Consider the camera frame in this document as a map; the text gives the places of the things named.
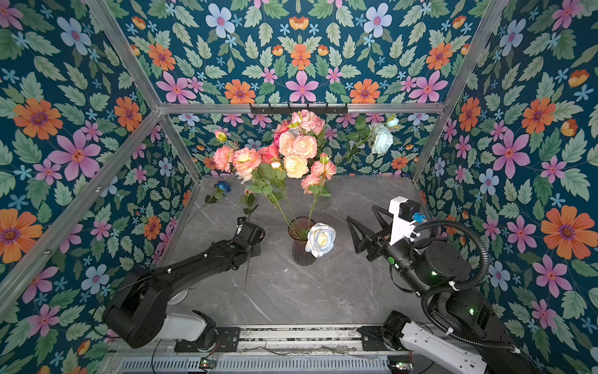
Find small pink rose stem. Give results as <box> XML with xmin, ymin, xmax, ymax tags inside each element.
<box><xmin>241</xmin><ymin>189</ymin><xmax>259</xmax><ymax>285</ymax></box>

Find purple ribbed glass vase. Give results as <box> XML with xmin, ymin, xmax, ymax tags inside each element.
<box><xmin>287</xmin><ymin>217</ymin><xmax>316</xmax><ymax>266</ymax></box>

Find blue rose stem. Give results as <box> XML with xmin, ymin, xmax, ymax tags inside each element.
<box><xmin>204</xmin><ymin>181</ymin><xmax>231</xmax><ymax>205</ymax></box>

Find large white rose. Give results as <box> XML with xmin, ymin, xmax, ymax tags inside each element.
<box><xmin>305</xmin><ymin>223</ymin><xmax>336</xmax><ymax>258</ymax></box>

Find pink peony spray stem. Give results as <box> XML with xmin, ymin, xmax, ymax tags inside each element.
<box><xmin>213</xmin><ymin>130</ymin><xmax>296</xmax><ymax>227</ymax></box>

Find cream peony bunch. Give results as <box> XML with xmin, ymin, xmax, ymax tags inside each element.
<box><xmin>270</xmin><ymin>155</ymin><xmax>309</xmax><ymax>179</ymax></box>

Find cream pink large rose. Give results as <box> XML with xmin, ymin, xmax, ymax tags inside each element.
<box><xmin>279</xmin><ymin>132</ymin><xmax>296</xmax><ymax>157</ymax></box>

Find white flower spray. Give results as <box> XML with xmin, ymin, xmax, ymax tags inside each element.
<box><xmin>340</xmin><ymin>115</ymin><xmax>400</xmax><ymax>164</ymax></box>

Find coral pink rose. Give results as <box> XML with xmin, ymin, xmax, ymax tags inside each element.
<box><xmin>273</xmin><ymin>120</ymin><xmax>290</xmax><ymax>143</ymax></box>

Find large pink peony bunch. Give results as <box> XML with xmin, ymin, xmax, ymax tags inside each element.
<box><xmin>290</xmin><ymin>110</ymin><xmax>325</xmax><ymax>159</ymax></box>

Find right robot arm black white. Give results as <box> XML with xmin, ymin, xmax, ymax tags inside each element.
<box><xmin>346</xmin><ymin>200</ymin><xmax>539</xmax><ymax>373</ymax></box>

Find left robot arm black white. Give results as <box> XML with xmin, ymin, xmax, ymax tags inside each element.
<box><xmin>102</xmin><ymin>218</ymin><xmax>266</xmax><ymax>352</ymax></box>

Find small white dial clock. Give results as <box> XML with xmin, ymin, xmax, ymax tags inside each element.
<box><xmin>168</xmin><ymin>288</ymin><xmax>189</xmax><ymax>306</ymax></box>

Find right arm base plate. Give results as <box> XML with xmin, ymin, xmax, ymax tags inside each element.
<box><xmin>357</xmin><ymin>310</ymin><xmax>426</xmax><ymax>352</ymax></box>

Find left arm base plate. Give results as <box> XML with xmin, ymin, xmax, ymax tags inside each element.
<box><xmin>174</xmin><ymin>327</ymin><xmax>241</xmax><ymax>354</ymax></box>

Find aluminium front rail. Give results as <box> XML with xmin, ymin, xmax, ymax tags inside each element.
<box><xmin>111</xmin><ymin>323</ymin><xmax>491</xmax><ymax>357</ymax></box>

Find white vented cable duct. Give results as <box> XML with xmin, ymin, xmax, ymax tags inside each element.
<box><xmin>118</xmin><ymin>355</ymin><xmax>390</xmax><ymax>373</ymax></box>

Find metal hook rail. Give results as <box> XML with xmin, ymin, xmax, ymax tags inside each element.
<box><xmin>249</xmin><ymin>104</ymin><xmax>349</xmax><ymax>116</ymax></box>

